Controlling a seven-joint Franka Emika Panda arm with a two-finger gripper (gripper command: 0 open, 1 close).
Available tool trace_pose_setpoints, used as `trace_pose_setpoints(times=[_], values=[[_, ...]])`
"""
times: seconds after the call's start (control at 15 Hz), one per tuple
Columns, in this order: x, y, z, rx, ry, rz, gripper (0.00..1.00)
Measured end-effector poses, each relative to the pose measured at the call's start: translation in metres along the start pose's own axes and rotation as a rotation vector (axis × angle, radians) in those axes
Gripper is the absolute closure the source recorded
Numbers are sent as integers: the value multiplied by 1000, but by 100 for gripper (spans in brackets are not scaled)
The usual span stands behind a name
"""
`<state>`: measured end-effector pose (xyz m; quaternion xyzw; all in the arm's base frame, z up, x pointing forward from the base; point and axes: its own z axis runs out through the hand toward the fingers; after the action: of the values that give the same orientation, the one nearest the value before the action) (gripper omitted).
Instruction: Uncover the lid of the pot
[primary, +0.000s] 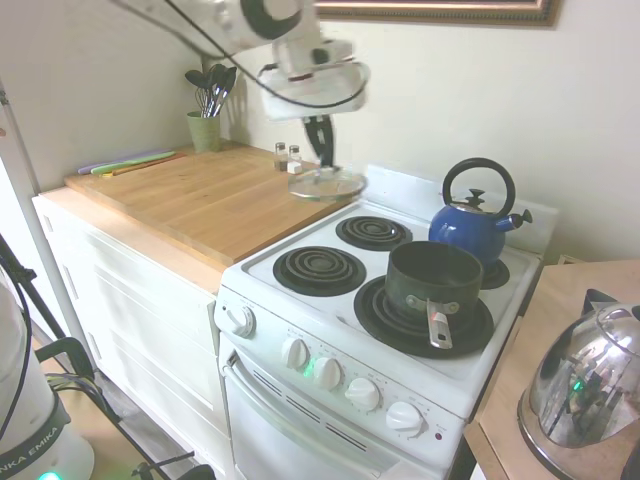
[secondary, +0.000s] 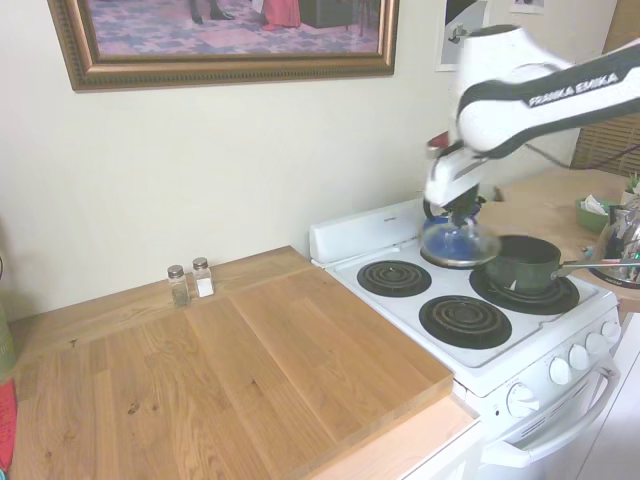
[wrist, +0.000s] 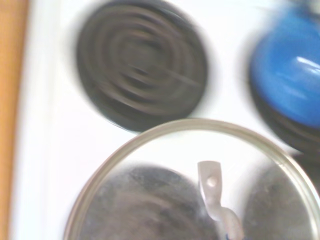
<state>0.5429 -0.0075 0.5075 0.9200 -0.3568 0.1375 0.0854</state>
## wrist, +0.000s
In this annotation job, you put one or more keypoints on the wooden butcher block board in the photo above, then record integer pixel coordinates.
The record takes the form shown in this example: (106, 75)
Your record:
(10, 100)

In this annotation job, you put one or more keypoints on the small black coil burner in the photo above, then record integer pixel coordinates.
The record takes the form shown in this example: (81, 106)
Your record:
(142, 65)
(287, 136)

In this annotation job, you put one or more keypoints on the dark green saucepan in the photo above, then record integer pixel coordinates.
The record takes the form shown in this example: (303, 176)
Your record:
(275, 205)

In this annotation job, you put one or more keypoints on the glass pot lid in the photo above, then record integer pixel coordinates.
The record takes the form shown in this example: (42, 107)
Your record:
(212, 192)

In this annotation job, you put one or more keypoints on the white electric stove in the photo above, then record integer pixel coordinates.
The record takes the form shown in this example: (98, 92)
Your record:
(50, 125)

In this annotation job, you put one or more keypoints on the blue whistling kettle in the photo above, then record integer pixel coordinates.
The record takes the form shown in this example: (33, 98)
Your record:
(287, 75)

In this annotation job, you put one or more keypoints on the large black coil burner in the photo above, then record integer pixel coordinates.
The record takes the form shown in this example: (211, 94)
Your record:
(150, 205)

